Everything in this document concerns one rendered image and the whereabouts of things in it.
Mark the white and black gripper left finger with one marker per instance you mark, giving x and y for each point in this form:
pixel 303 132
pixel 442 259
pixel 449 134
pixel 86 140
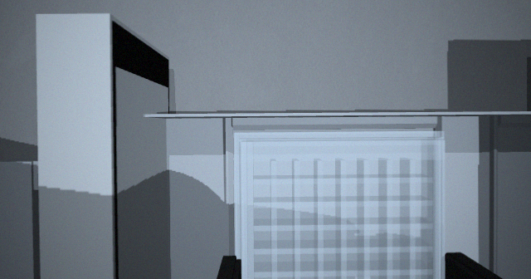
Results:
pixel 230 268

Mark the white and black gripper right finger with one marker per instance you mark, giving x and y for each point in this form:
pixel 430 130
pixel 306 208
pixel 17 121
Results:
pixel 459 266

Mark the clear multiwell plate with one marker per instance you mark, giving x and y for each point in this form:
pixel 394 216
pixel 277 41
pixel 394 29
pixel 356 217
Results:
pixel 279 178

